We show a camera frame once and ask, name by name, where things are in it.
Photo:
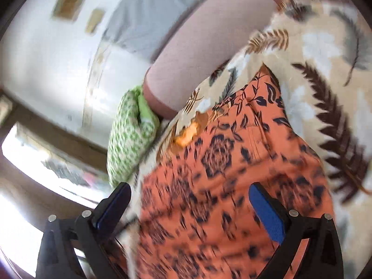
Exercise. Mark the grey cloth on headboard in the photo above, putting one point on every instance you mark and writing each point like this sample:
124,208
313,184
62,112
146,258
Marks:
143,27

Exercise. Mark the pink maroon headboard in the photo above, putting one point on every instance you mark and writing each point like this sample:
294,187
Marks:
211,35

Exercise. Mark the orange black floral garment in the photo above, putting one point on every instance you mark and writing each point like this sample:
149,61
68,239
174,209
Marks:
196,219

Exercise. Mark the green white patterned pillow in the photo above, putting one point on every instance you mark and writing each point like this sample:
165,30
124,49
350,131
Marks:
134,129

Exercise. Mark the wooden framed window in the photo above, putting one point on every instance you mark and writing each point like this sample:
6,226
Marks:
45,172

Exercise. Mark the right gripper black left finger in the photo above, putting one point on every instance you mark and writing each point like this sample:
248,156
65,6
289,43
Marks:
91,230

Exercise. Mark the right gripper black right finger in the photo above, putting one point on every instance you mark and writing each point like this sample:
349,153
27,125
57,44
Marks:
322,257

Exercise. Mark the beige leaf print bedsheet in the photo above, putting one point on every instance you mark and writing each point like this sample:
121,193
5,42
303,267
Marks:
321,56

